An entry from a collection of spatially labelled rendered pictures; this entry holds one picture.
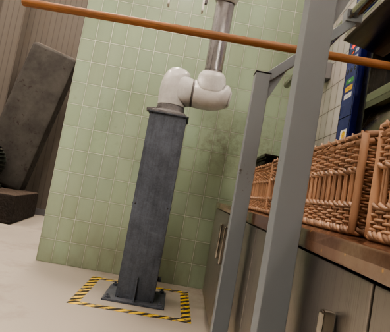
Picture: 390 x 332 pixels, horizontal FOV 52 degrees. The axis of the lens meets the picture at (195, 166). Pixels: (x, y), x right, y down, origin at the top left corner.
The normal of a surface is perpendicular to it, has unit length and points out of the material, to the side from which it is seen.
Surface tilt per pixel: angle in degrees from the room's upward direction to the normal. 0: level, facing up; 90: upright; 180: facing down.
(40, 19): 90
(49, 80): 90
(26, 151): 90
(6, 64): 90
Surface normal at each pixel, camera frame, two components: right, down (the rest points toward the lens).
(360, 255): -0.98, -0.18
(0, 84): 0.04, -0.07
